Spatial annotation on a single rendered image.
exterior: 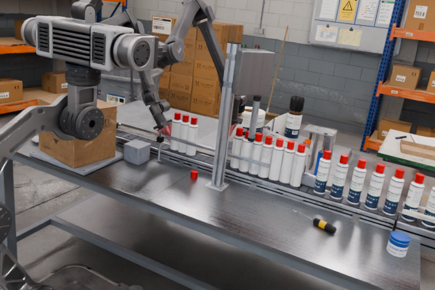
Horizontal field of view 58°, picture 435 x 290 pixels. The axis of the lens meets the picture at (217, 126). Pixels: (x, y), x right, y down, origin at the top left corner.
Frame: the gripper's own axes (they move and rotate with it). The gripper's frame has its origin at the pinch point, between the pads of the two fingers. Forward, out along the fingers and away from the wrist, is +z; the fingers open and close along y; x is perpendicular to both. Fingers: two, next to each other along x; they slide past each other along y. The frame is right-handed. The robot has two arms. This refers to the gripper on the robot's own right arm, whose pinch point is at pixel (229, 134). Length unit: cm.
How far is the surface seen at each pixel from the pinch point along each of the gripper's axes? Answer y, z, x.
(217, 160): -5.0, 5.1, 22.9
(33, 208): 157, 102, -8
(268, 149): -24.1, -1.1, 9.1
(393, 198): -80, 5, 9
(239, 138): -8.5, -2.5, 7.9
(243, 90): -13.0, -29.0, 22.2
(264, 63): -18.1, -41.1, 14.7
